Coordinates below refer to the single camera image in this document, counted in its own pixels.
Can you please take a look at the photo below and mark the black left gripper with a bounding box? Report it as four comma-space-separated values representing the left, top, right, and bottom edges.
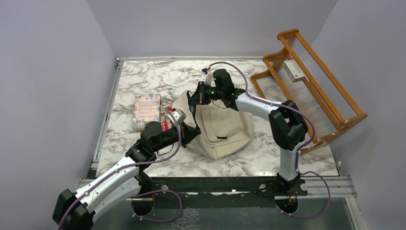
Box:
152, 122, 202, 152

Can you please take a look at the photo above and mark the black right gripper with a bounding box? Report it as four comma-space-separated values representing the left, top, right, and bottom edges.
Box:
187, 81, 225, 105

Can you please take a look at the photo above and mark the cream canvas backpack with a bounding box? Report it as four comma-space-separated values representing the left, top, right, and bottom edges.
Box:
172, 91, 255, 159

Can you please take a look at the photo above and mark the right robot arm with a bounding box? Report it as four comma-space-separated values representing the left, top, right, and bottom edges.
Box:
186, 69, 308, 195

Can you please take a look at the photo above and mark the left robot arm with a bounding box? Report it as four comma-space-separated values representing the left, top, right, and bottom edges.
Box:
52, 122, 201, 230

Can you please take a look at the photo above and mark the red cover book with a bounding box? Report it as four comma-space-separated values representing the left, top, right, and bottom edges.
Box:
159, 101, 168, 131

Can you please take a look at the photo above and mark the floral cover book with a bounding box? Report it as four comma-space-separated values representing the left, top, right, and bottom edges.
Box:
132, 93, 161, 131

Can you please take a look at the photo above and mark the small white red box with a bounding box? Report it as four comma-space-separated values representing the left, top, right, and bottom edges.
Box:
282, 59, 306, 82

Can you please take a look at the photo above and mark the wooden rack with clear slats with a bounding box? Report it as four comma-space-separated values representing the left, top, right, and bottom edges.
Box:
250, 29, 368, 153

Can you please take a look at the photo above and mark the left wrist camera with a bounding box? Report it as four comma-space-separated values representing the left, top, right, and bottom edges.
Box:
165, 106, 186, 125

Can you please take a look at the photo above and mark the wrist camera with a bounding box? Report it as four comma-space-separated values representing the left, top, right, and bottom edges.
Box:
165, 106, 186, 125
201, 67, 214, 85

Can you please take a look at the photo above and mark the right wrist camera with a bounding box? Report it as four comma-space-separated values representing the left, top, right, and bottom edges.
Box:
201, 67, 214, 85

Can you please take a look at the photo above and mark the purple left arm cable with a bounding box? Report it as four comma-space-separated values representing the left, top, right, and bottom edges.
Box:
57, 108, 183, 230

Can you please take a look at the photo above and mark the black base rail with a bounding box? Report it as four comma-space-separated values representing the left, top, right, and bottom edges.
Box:
130, 176, 308, 214

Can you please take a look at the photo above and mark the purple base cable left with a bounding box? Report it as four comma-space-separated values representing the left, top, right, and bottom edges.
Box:
130, 188, 184, 223

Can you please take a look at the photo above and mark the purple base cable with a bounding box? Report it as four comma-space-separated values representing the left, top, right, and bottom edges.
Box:
130, 188, 184, 223
275, 171, 332, 221

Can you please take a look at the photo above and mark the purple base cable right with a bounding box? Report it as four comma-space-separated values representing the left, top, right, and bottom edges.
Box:
275, 171, 332, 221

